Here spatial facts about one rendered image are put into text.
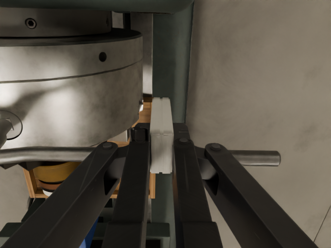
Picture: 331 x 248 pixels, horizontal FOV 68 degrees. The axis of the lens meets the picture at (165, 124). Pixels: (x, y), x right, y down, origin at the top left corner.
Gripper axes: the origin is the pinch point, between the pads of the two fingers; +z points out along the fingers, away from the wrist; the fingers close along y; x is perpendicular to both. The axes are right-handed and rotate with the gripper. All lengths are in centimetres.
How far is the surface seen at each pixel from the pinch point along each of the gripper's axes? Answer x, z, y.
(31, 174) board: -34, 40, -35
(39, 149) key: -2.0, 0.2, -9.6
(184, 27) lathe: 3, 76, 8
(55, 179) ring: -18.5, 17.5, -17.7
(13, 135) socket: -4.0, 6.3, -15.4
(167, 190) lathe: -69, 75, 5
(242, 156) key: -1.4, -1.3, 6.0
